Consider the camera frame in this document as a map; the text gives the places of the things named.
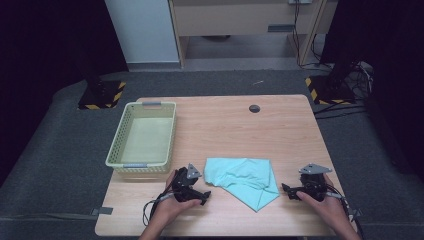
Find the person's left hand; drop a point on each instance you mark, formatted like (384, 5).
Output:
(171, 210)

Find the grey tape strip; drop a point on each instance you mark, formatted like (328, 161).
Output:
(356, 212)
(102, 211)

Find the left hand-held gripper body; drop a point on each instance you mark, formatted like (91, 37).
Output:
(182, 182)

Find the pale green plastic basket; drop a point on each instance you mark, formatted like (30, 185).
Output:
(146, 140)

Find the person's right hand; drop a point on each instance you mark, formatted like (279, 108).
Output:
(325, 208)

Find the black stand with striped base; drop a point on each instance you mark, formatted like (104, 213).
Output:
(100, 95)
(330, 90)

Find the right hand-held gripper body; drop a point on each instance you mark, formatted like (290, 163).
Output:
(313, 183)

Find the light blue t-shirt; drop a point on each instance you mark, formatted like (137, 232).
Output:
(245, 180)

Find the light wooden desk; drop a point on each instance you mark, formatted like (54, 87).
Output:
(240, 16)

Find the white panel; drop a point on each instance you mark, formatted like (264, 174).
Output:
(143, 30)

